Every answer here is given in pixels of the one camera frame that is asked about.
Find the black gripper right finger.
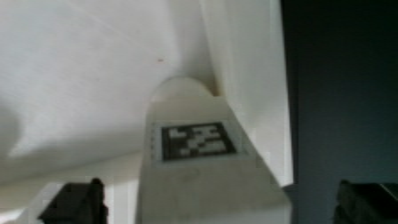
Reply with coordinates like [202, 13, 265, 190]
[332, 180, 398, 224]

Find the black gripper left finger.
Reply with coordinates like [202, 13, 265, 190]
[37, 178, 108, 224]

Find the white table leg with tag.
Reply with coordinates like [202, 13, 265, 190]
[135, 77, 291, 224]

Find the white square tabletop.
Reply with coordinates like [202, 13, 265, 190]
[0, 0, 293, 224]

